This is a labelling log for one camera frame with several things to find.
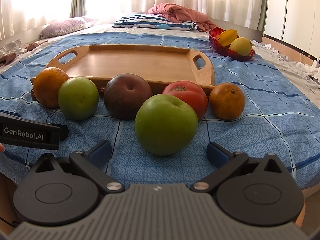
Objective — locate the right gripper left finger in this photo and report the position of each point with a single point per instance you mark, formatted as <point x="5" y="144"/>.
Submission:
<point x="91" y="164"/>

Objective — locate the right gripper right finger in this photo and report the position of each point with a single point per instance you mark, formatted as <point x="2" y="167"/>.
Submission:
<point x="227" y="164"/>

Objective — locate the red date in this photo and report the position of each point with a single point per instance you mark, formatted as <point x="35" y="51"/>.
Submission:
<point x="102" y="91"/>
<point x="33" y="95"/>

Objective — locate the orange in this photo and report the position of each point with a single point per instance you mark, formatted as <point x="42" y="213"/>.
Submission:
<point x="47" y="84"/>
<point x="227" y="101"/>

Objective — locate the small green apple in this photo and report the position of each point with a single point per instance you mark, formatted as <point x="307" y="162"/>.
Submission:
<point x="78" y="98"/>

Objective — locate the large green apple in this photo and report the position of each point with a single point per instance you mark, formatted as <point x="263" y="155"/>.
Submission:
<point x="165" y="125"/>

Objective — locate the dark purple plum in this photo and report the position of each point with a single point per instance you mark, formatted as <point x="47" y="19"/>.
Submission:
<point x="125" y="94"/>

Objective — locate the red tomato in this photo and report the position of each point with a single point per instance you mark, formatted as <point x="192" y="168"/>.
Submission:
<point x="190" y="93"/>

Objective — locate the person's left hand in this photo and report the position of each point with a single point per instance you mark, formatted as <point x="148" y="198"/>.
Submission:
<point x="2" y="148"/>

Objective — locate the blue checkered cloth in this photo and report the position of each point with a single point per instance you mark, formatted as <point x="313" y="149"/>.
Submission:
<point x="277" y="118"/>

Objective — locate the clothes pile at left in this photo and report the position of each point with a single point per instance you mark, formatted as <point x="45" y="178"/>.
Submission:
<point x="13" y="49"/>

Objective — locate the purple pillow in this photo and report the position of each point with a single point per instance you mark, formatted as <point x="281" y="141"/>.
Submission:
<point x="71" y="25"/>

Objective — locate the wooden serving tray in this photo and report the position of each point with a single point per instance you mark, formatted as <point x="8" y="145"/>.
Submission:
<point x="158" y="65"/>

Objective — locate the white clothes pile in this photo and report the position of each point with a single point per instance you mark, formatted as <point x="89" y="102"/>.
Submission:
<point x="298" y="72"/>

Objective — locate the yellow mango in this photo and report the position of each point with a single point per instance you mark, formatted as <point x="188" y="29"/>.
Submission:
<point x="242" y="46"/>

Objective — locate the yellow starfruit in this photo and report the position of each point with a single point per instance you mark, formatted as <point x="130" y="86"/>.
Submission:
<point x="227" y="37"/>

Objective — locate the red glass fruit bowl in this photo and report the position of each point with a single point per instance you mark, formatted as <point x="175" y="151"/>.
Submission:
<point x="213" y="33"/>

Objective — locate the blue striped pillow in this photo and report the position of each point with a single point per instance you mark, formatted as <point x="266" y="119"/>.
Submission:
<point x="153" y="22"/>

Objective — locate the right green drape curtain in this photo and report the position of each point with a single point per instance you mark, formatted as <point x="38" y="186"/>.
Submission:
<point x="263" y="13"/>

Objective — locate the pink blanket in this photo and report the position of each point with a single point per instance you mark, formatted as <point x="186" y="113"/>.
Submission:
<point x="178" y="14"/>

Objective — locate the white wardrobe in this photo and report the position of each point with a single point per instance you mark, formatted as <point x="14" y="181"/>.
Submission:
<point x="295" y="22"/>

